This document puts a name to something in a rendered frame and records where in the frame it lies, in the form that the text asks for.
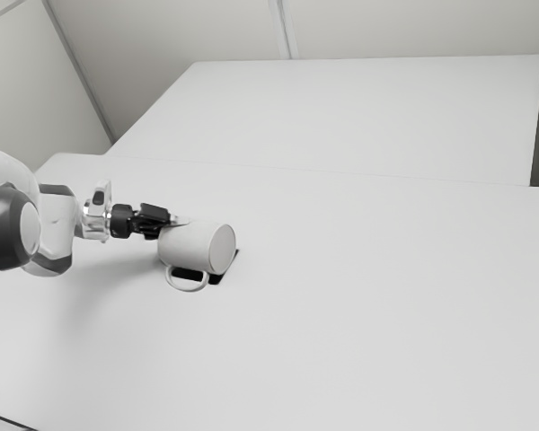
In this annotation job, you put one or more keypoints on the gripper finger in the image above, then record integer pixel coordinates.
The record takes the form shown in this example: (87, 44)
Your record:
(159, 214)

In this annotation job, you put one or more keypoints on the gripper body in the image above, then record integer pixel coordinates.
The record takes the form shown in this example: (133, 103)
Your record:
(122, 220)

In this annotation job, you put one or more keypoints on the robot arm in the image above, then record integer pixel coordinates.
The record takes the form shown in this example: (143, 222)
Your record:
(49, 224)

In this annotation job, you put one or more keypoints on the white ceramic mug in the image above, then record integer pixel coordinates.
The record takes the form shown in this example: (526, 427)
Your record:
(197, 249)

